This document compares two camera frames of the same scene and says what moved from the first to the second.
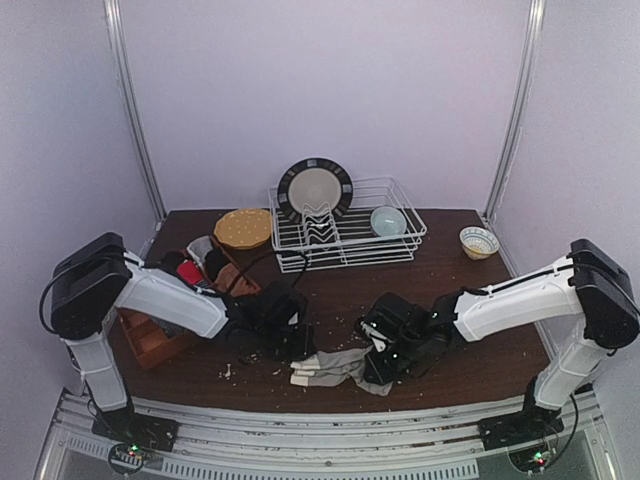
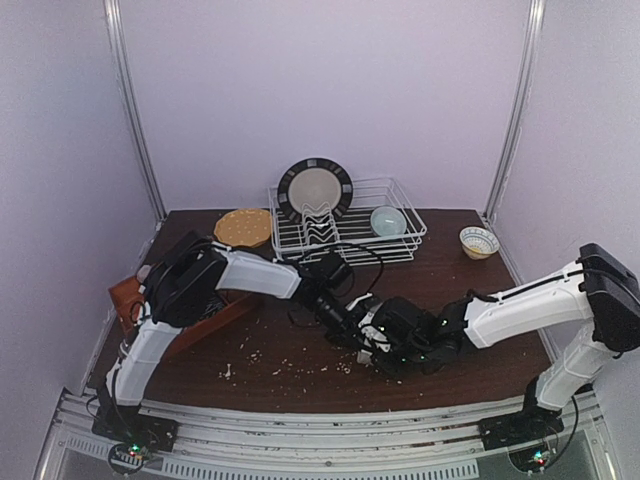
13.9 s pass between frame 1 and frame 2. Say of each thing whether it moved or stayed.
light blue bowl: stayed
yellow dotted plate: stayed
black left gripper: moved
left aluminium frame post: stayed
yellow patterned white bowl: stayed
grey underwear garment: moved
